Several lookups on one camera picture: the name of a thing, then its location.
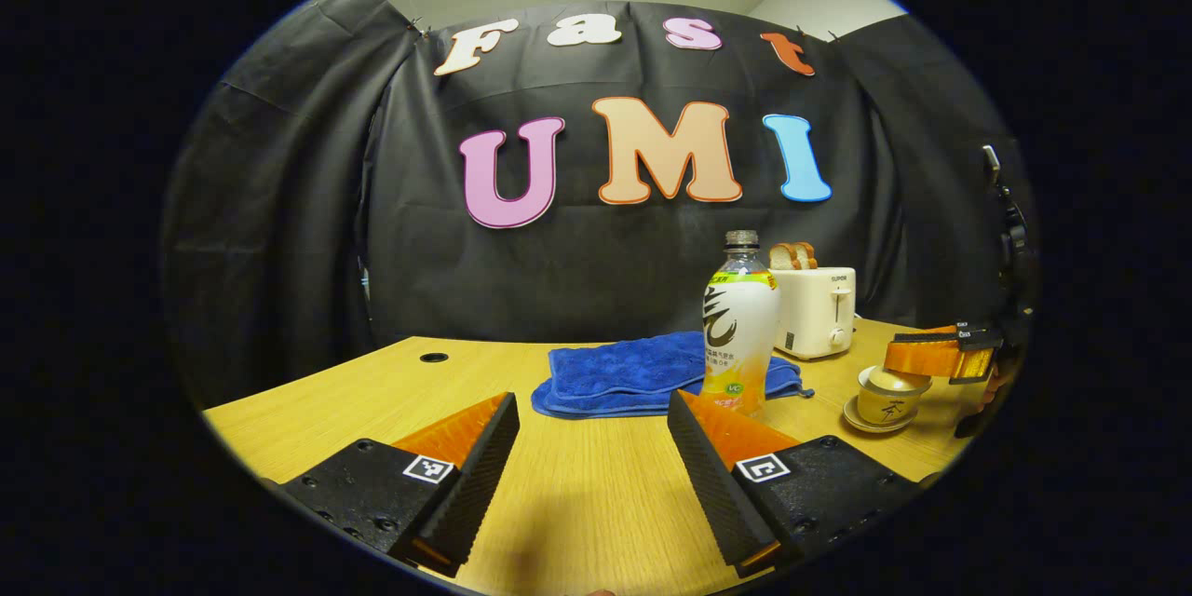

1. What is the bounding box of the white orange water bottle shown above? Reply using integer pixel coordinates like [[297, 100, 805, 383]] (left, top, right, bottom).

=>
[[700, 230, 782, 418]]

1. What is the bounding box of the beige teacup lid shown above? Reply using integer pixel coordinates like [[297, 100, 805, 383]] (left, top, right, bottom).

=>
[[865, 366, 933, 394]]

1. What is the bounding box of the beige ceramic teacup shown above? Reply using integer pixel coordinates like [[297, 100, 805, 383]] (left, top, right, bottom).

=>
[[856, 371, 925, 427]]

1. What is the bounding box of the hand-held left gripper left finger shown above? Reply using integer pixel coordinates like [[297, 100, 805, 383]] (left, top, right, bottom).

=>
[[279, 391, 522, 578]]

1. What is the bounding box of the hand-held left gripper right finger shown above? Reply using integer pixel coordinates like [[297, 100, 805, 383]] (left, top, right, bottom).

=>
[[667, 389, 923, 580]]

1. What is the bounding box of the white toaster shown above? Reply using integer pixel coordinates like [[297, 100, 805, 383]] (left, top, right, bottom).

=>
[[769, 266, 858, 361]]

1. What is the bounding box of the blue towel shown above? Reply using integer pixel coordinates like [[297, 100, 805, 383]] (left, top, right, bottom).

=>
[[531, 331, 815, 420]]

